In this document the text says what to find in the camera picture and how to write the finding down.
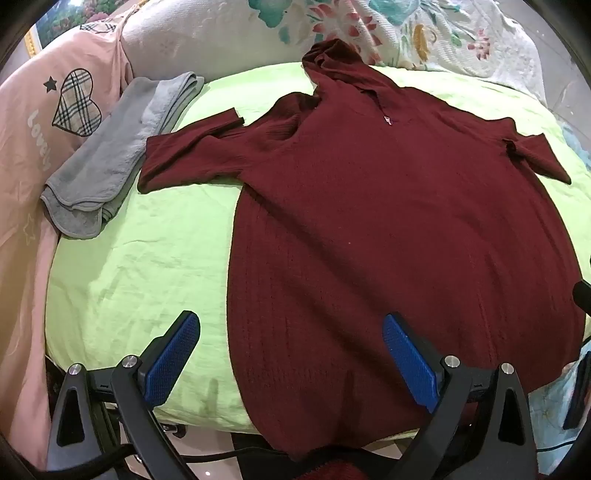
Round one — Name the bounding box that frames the maroon hooded sweater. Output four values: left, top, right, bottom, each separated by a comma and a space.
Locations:
137, 39, 588, 462

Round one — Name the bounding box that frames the white floral quilt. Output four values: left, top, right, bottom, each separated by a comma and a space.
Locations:
121, 0, 555, 108

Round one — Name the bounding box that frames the gold framed landscape painting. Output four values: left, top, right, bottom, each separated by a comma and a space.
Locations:
24, 0, 134, 52

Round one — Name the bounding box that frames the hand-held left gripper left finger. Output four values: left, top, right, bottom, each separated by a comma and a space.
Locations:
46, 310, 201, 480

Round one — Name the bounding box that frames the black cable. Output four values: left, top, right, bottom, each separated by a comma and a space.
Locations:
178, 434, 289, 462

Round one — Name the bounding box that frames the light green bed sheet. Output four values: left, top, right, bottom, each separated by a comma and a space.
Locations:
45, 61, 591, 437

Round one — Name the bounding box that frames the folded grey towel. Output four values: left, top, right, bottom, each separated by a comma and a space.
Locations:
40, 71, 205, 240

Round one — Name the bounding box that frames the pink heart print blanket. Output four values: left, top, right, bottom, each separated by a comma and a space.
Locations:
0, 17, 136, 469

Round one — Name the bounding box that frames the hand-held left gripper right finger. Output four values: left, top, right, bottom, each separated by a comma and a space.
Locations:
382, 313, 541, 480

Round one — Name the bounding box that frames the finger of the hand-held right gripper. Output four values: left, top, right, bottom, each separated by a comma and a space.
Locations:
571, 280, 591, 320

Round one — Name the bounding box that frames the pale floral mattress sheet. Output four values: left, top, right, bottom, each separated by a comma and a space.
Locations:
526, 337, 591, 476

